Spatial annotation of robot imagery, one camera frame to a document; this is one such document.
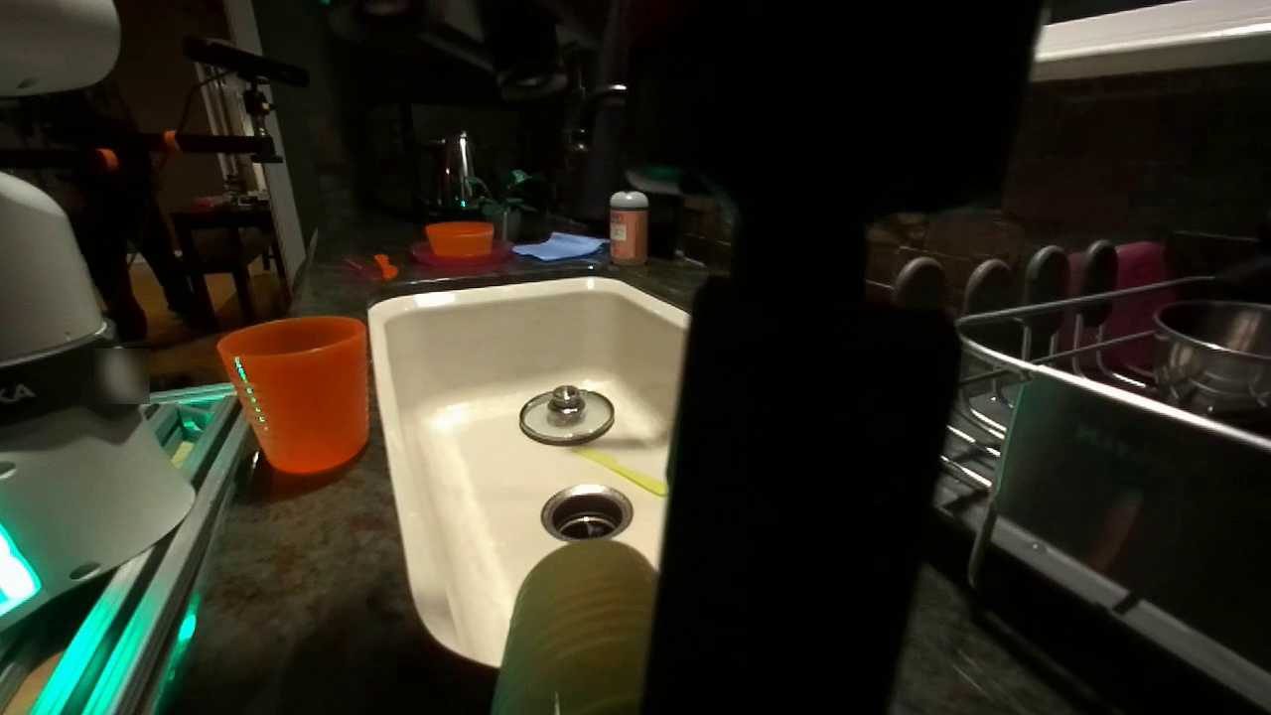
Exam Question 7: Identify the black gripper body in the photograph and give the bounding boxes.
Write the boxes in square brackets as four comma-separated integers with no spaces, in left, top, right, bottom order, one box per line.
[642,274,965,715]

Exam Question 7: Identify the green plastic cup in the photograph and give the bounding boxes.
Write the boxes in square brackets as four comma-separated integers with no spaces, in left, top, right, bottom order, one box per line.
[489,534,664,715]

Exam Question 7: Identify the metal sink drain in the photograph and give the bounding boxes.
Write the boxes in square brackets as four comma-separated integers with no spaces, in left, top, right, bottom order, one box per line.
[537,480,636,544]

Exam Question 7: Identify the grey dish drying rack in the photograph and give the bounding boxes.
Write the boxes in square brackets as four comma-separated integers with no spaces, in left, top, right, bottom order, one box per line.
[897,235,1271,712]

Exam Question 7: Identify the white kitchen sink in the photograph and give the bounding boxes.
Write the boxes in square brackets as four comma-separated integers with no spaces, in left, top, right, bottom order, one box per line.
[365,274,693,672]

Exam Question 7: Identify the pink plastic cup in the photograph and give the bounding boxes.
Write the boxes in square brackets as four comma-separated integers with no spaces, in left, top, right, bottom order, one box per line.
[1106,239,1178,374]

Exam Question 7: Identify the orange plastic cup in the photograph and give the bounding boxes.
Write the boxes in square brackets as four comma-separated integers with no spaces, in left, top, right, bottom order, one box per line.
[214,313,373,480]

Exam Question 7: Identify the yellow plastic utensil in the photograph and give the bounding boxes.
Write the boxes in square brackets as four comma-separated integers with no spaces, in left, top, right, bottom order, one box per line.
[576,444,671,503]

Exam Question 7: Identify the blue dish cloth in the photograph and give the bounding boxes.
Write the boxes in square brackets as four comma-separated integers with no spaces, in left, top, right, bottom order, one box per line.
[507,230,611,264]

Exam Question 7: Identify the orange plastic bowl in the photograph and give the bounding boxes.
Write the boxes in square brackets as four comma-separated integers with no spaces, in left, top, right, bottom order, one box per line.
[422,219,501,263]

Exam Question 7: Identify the white window sill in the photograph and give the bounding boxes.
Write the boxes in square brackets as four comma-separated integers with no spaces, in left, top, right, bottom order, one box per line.
[1028,0,1271,88]

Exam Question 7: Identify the dark wooden stool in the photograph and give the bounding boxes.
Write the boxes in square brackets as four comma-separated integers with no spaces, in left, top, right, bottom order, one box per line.
[166,195,290,334]

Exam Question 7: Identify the aluminium mounting frame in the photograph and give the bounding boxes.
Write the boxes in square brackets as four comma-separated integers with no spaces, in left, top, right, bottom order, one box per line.
[0,380,258,715]

